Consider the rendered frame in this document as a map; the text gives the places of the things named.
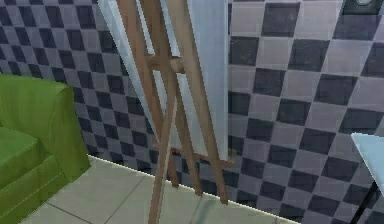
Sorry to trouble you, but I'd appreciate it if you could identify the white canvas board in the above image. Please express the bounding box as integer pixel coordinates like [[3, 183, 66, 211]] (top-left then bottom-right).
[[97, 0, 230, 162]]

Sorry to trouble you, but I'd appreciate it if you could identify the wooden easel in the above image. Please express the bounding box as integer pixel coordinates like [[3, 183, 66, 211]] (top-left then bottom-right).
[[115, 0, 234, 224]]

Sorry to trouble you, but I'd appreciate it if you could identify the dark framed wall fixture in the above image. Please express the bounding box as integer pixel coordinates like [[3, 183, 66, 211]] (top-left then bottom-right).
[[342, 0, 384, 16]]

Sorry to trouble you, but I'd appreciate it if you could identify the green armchair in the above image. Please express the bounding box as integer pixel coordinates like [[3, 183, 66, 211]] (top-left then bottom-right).
[[0, 73, 92, 224]]

